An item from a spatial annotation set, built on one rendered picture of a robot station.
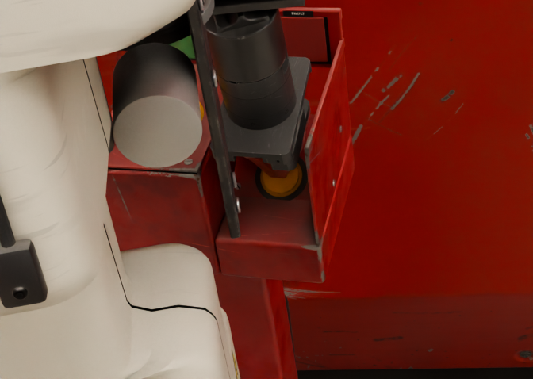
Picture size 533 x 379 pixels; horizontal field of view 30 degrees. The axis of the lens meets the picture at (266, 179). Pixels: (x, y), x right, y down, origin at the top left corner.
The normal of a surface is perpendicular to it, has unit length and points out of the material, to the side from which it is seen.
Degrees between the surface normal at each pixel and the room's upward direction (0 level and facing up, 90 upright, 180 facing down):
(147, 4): 83
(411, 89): 90
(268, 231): 0
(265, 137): 14
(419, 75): 90
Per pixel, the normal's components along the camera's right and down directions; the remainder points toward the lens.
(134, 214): -0.23, 0.64
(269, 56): 0.59, 0.59
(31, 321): 0.10, 0.51
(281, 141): -0.15, -0.58
